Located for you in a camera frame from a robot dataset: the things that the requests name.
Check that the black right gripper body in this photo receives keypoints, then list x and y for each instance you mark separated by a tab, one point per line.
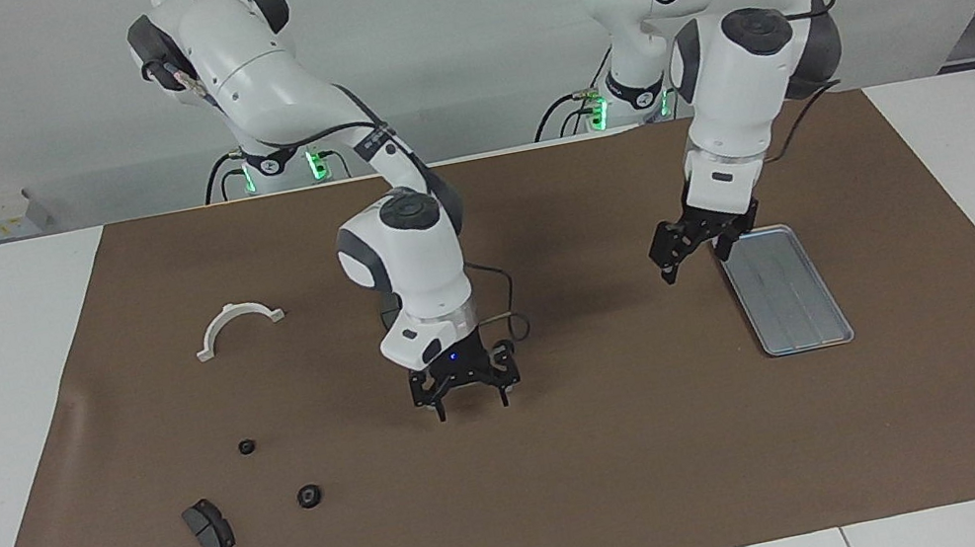
464	368

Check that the small black bearing gear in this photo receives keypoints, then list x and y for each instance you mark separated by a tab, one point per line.
246	447

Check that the white semicircular pipe clamp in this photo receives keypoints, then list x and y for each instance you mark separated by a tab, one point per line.
235	309

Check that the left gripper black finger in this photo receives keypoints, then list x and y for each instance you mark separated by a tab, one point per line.
724	246
666	267

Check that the brown table mat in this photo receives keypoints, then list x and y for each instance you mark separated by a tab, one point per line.
587	496

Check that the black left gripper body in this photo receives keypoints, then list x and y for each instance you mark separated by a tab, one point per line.
704	220

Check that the silver metal tray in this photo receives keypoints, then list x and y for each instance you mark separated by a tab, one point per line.
806	317

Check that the short dark grey brake pad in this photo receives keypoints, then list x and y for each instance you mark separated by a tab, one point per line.
209	529

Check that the long dark grey brake pad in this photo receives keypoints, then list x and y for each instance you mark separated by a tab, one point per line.
388	309

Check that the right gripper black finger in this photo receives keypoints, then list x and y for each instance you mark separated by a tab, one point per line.
504	393
441	408

